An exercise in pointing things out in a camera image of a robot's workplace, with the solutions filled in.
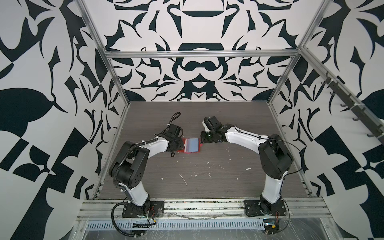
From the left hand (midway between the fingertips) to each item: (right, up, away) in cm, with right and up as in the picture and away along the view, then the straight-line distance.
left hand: (178, 142), depth 96 cm
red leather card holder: (+8, -2, 0) cm, 8 cm away
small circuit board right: (+46, -35, -25) cm, 63 cm away
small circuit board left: (-19, -36, -24) cm, 47 cm away
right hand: (+14, +4, -3) cm, 15 cm away
